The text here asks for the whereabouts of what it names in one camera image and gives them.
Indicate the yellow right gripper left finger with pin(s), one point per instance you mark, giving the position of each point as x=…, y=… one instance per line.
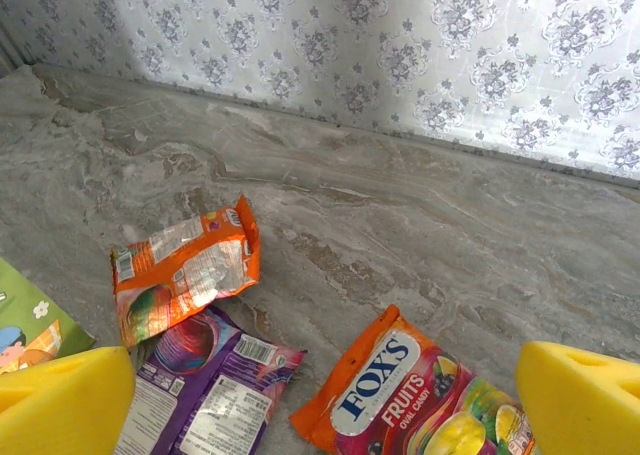
x=60, y=405

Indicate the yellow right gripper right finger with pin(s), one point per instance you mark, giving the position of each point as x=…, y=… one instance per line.
x=585, y=410

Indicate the white paper bag green print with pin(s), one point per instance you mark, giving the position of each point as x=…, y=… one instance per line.
x=30, y=315

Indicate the purple candy packet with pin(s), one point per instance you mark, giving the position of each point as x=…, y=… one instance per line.
x=210, y=390

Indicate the orange candy packet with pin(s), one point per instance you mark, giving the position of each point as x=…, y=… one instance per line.
x=185, y=270

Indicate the orange pink Fox's Fruits packet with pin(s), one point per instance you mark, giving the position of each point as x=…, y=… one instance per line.
x=400, y=400

